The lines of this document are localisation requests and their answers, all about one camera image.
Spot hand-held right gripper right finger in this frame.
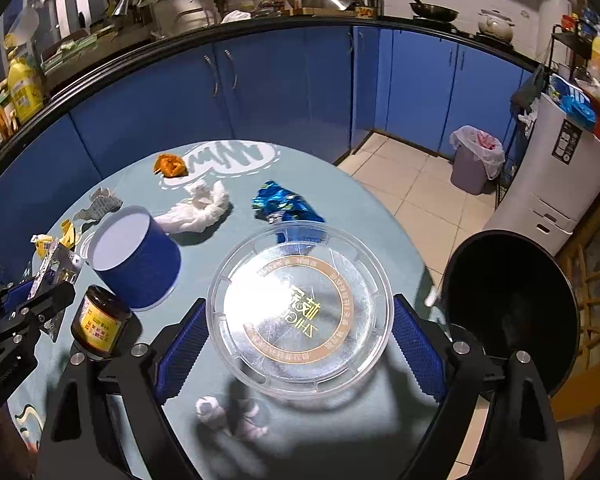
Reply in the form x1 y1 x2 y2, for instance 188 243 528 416
387 294 566 480

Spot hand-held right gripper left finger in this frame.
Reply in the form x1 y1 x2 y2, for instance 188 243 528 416
37 297 216 480

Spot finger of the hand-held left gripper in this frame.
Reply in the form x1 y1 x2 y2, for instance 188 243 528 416
0 278 47 322
16 283 77 334

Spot silver blister pack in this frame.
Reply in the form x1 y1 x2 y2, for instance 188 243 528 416
27 241 84 342

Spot yellow wrapper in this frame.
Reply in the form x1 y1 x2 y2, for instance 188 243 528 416
30 220 78 261

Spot small white tissue ball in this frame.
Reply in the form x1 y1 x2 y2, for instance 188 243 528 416
232 400 270 442
195 396 227 428

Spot black trash bin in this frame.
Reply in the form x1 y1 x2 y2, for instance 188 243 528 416
437 230 581 398

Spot printed paper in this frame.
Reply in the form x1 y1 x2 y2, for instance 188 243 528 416
75 187 123 223

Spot clear round plastic lid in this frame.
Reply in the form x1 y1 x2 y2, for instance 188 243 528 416
206 221 395 401

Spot white tissue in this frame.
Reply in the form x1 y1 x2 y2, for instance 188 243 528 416
153 180 232 235

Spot blue foil wrapper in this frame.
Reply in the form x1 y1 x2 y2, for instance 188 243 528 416
251 180 326 225

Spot orange wrapper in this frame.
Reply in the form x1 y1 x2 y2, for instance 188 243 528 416
153 153 188 178

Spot grey trash bin white bag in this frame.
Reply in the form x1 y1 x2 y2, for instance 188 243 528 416
449 125 507 197

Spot brown glass jar yellow label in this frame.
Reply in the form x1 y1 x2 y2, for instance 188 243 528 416
70 285 132 361

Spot blue cylinder container white lid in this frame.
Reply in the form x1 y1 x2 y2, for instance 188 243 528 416
87 205 182 313

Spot wooden chair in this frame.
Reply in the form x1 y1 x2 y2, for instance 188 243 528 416
550 230 600 422

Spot yellow oil bottle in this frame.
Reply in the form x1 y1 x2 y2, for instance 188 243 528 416
7 57 46 123

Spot white appliance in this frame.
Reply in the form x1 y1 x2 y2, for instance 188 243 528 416
482 91 600 257

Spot green packaging pile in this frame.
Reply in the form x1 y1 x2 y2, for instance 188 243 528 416
40 30 106 72

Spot black kitchen countertop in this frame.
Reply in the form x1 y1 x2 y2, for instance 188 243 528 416
0 10 548 173

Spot blue kitchen cabinets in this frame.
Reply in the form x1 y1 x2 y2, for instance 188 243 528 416
0 17 546 281

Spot blue packet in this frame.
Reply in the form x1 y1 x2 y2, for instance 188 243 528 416
550 75 598 131

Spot black metal rack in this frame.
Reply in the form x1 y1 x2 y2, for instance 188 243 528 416
495 7 600 211

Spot white cooking pot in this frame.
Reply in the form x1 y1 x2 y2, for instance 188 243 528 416
477 9 516 43

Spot black wok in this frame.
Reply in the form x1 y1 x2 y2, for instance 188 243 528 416
401 0 460 23

